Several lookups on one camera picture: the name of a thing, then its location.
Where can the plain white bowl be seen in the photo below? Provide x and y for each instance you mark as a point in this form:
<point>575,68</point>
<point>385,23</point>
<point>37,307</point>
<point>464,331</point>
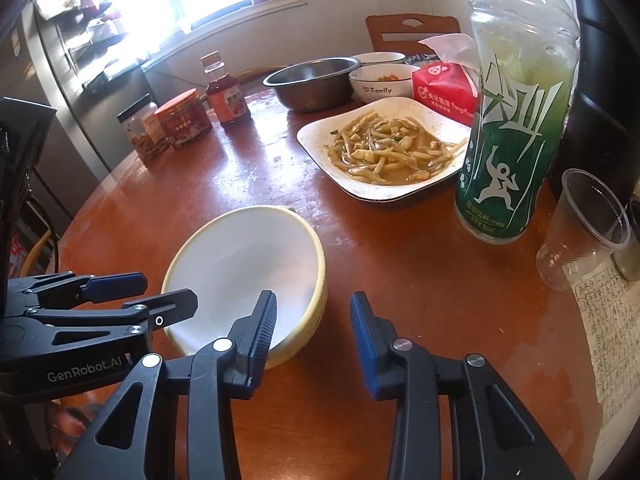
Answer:
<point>380,57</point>

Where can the handwritten paper sheet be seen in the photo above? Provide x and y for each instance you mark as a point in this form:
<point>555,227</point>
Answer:
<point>615,340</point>

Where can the square white plate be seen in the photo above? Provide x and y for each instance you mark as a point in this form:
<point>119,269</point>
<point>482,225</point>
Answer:
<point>320,135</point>

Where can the deep steel bowl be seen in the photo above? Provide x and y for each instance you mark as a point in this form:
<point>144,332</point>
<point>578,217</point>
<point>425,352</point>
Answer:
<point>310,87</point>

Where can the blue patterned plate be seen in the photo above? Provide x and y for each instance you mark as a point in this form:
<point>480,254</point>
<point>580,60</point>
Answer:
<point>420,57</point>

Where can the white bowl with black print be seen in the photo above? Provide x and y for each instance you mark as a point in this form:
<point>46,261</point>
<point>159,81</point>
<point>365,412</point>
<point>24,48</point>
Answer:
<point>380,90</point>

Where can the clear jar with dark lid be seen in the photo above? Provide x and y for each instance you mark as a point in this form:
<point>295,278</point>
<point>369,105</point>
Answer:
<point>142,132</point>

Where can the jar with orange lid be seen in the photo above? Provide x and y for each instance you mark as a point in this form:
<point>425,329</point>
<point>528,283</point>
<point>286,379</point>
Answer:
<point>182,120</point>

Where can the red tissue pack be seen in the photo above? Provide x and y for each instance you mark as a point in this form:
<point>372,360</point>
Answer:
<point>445,87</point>

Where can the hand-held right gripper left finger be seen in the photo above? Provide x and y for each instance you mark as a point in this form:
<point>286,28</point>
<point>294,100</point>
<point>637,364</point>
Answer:
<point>262,332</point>

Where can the yellow and white bowl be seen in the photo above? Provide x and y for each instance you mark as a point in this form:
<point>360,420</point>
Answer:
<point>240,265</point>

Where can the stir-fried vegetable strips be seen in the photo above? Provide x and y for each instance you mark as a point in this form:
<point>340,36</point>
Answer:
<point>380,150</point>

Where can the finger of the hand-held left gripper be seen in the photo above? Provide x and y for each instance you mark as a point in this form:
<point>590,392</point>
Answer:
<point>112,282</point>
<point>170,307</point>

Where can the clear plastic cup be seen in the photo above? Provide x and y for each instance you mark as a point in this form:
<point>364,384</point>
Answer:
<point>565,245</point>

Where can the wooden chair with curved back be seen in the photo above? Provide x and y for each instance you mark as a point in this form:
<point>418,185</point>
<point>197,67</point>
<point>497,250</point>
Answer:
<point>255,72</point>

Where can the wooden chair with cutout back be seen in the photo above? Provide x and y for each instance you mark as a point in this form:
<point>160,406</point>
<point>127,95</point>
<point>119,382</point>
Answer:
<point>385,25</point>

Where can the green drink bottle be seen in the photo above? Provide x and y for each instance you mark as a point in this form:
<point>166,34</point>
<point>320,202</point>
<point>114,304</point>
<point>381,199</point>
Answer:
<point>510,160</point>

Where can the large black container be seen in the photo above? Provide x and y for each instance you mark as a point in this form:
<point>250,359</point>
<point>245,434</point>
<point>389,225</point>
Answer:
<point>605,85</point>

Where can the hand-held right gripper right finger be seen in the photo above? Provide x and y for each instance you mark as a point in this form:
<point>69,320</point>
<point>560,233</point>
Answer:
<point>365,345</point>

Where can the grey refrigerator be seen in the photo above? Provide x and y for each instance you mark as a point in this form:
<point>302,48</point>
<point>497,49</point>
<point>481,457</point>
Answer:
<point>75,95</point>

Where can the red sauce bottle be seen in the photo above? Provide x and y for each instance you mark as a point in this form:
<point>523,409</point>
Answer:
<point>227,95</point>

